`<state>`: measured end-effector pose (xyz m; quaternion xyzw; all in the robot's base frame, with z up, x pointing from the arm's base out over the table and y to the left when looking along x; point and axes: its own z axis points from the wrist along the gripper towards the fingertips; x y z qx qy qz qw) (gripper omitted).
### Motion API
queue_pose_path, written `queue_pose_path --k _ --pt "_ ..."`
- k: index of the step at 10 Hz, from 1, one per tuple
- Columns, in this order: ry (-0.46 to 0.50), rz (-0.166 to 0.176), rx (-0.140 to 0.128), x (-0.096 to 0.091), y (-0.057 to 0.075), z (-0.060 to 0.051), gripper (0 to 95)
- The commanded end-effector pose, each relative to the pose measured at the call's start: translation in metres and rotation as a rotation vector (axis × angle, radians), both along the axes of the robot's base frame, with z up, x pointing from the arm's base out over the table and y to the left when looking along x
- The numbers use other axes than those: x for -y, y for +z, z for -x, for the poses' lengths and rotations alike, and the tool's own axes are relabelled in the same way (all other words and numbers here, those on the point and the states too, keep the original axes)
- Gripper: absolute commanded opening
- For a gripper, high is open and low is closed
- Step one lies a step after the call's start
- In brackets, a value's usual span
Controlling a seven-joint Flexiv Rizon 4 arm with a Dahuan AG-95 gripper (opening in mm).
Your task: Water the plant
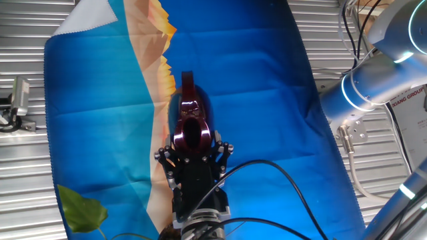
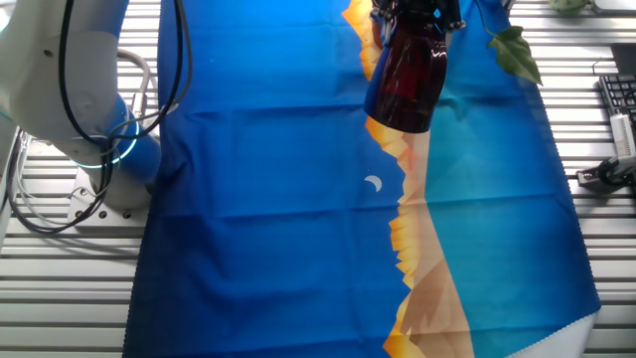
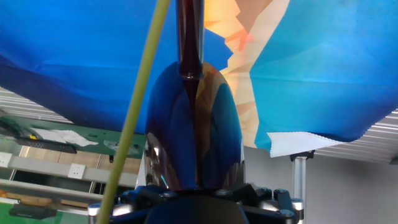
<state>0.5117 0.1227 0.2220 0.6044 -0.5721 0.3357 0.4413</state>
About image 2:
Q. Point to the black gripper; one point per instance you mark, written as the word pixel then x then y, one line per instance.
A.
pixel 417 7

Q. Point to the dark red translucent watering can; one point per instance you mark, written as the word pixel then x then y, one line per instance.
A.
pixel 407 84

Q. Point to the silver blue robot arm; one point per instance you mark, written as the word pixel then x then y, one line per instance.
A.
pixel 74 89

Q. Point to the round plant pot with soil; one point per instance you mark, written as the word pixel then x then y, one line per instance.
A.
pixel 377 37

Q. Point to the small green leaf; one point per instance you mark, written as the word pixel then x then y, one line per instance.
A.
pixel 517 57

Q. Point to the grey flat device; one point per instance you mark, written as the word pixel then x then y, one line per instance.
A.
pixel 613 5

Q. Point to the black flat device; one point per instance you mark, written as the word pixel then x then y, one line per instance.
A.
pixel 625 58

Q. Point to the black keyboard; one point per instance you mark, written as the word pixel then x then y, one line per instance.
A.
pixel 618 92

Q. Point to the blue landscape print cloth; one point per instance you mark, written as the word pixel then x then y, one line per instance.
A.
pixel 273 199

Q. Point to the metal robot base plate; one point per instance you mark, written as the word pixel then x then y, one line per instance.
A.
pixel 114 219

